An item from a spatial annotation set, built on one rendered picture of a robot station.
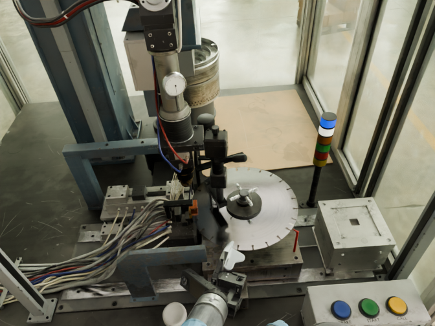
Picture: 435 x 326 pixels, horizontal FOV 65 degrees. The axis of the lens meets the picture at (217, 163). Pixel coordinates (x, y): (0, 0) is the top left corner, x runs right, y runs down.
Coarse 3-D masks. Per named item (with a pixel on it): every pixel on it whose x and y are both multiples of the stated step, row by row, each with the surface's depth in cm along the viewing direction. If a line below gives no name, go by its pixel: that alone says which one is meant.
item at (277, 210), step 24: (240, 168) 117; (264, 192) 109; (288, 192) 108; (192, 216) 103; (216, 216) 103; (264, 216) 102; (288, 216) 101; (216, 240) 96; (240, 240) 96; (264, 240) 96
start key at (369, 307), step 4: (364, 300) 86; (368, 300) 86; (364, 304) 85; (368, 304) 85; (372, 304) 85; (376, 304) 85; (364, 308) 85; (368, 308) 85; (372, 308) 85; (376, 308) 85; (364, 312) 84; (368, 312) 84; (372, 312) 84; (376, 312) 84
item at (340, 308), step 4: (336, 304) 86; (340, 304) 86; (344, 304) 86; (336, 308) 85; (340, 308) 85; (344, 308) 85; (348, 308) 85; (336, 312) 84; (340, 312) 84; (344, 312) 84; (348, 312) 84; (340, 316) 84; (344, 316) 84
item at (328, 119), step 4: (328, 112) 103; (324, 116) 101; (328, 116) 101; (332, 116) 101; (336, 116) 101; (320, 120) 103; (324, 120) 101; (328, 120) 100; (332, 120) 100; (320, 124) 103; (324, 124) 102; (328, 124) 101; (332, 124) 101; (328, 128) 102
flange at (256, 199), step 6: (234, 192) 108; (228, 198) 106; (252, 198) 106; (258, 198) 106; (228, 204) 104; (234, 204) 104; (240, 204) 103; (246, 204) 102; (258, 204) 104; (228, 210) 104; (234, 210) 103; (240, 210) 102; (246, 210) 102; (252, 210) 102; (258, 210) 102; (240, 216) 101; (246, 216) 101; (252, 216) 102
